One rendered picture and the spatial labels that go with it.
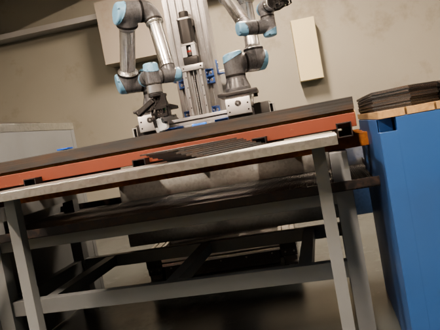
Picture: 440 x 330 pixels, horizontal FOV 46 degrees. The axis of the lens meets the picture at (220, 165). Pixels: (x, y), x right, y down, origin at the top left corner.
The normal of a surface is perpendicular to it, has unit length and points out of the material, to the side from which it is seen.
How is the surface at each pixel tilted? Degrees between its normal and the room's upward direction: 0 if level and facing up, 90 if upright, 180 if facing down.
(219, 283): 90
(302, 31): 90
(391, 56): 90
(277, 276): 90
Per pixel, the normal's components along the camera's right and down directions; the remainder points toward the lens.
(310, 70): -0.12, 0.07
